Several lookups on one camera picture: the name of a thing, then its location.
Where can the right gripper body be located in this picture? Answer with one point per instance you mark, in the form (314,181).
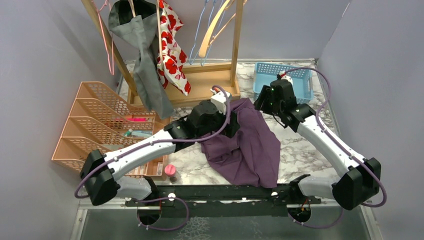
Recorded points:
(265,102)

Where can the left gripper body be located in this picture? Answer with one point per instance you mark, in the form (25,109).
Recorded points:
(229,130)

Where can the purple cloth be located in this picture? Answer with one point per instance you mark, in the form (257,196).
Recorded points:
(252,156)

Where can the red poppy print cloth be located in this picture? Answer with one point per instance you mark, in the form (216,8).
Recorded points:
(171,71)

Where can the grey skirt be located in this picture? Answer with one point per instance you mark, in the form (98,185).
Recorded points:
(139,28)

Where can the wooden hanger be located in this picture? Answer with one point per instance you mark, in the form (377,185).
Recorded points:
(158,18)
(238,16)
(132,7)

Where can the blue wire hanger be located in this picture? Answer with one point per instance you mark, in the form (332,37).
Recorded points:
(192,57)
(208,37)

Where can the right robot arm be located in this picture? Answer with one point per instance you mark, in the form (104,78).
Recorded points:
(358,178)

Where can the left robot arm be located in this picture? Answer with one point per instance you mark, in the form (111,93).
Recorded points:
(101,172)

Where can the wooden clothes rack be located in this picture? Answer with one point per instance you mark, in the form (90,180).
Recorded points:
(202,78)

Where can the pink capped bottle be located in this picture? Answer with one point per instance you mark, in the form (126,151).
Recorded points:
(171,171)

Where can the peach compartment tray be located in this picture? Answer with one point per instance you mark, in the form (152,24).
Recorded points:
(154,168)

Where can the peach plastic file organizer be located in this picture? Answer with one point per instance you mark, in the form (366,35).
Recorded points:
(98,120)

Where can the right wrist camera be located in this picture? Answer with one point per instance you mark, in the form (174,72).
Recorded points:
(284,76)

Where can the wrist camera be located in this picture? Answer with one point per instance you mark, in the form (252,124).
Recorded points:
(219,100)
(284,76)

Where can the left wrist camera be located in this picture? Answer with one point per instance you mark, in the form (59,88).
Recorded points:
(219,100)

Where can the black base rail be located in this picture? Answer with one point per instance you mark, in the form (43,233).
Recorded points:
(214,201)

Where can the pink wire hanger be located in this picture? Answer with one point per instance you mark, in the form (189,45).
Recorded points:
(108,41)

